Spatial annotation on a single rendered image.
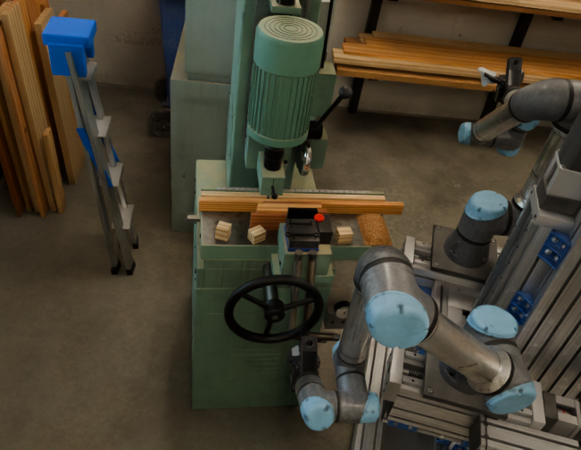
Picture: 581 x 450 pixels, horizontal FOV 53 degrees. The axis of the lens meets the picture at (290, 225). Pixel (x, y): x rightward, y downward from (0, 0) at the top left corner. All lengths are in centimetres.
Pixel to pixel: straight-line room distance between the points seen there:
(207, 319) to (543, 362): 104
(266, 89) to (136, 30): 265
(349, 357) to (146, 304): 145
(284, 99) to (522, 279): 80
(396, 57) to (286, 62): 227
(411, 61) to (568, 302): 234
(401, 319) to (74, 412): 162
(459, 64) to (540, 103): 215
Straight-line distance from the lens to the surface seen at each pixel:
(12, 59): 284
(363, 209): 192
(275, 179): 173
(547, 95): 172
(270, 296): 171
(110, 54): 425
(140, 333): 266
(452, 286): 205
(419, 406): 175
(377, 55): 369
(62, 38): 228
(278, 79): 152
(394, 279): 117
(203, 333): 204
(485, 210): 189
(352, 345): 146
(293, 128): 160
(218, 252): 175
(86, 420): 246
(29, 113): 295
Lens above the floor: 210
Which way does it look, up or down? 41 degrees down
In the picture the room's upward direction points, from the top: 10 degrees clockwise
